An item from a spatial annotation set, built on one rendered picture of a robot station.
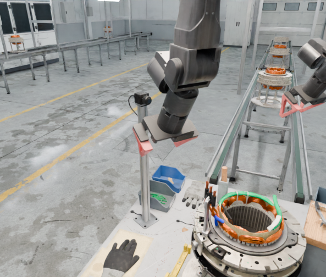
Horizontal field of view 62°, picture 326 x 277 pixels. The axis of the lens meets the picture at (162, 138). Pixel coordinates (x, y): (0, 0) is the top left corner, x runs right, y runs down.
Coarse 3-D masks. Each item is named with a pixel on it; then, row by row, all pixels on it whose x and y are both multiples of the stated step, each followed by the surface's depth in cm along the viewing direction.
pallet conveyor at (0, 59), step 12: (120, 36) 1057; (132, 36) 1049; (144, 36) 1203; (36, 48) 702; (48, 48) 738; (60, 48) 714; (72, 48) 756; (108, 48) 996; (0, 60) 564; (96, 60) 897
